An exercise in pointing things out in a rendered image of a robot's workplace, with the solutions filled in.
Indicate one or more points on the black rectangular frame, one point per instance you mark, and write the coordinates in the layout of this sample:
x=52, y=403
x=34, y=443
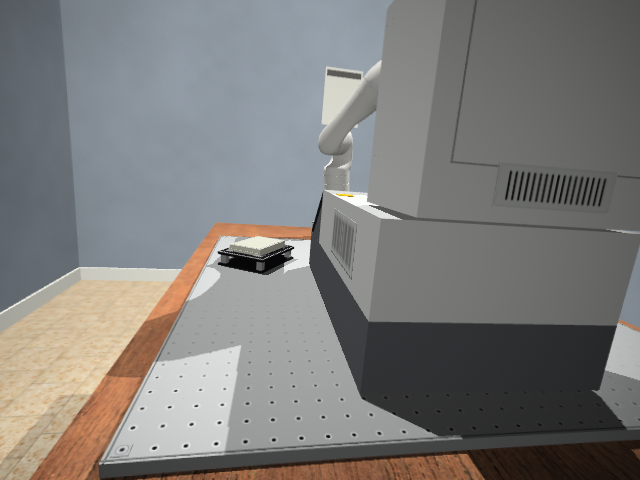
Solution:
x=255, y=263

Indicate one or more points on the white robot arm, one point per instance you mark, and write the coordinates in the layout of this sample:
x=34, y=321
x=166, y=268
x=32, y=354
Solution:
x=334, y=140

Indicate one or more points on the cream rectangular well plate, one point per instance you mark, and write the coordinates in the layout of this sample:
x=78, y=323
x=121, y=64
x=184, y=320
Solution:
x=257, y=245

